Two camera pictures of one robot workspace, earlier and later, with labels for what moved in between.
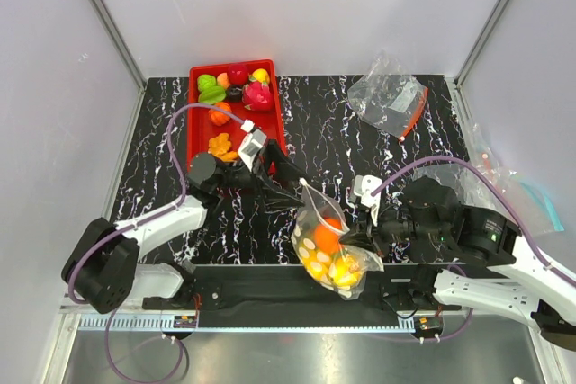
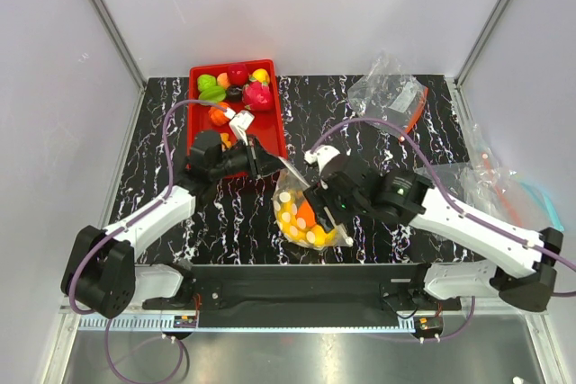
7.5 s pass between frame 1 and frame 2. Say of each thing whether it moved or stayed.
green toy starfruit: stayed
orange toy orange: moved
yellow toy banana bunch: moved
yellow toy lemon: stayed
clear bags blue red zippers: stayed
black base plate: stayed
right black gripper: moved
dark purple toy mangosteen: stayed
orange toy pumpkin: stayed
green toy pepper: stayed
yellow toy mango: moved
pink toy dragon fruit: stayed
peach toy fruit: stayed
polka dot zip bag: moved
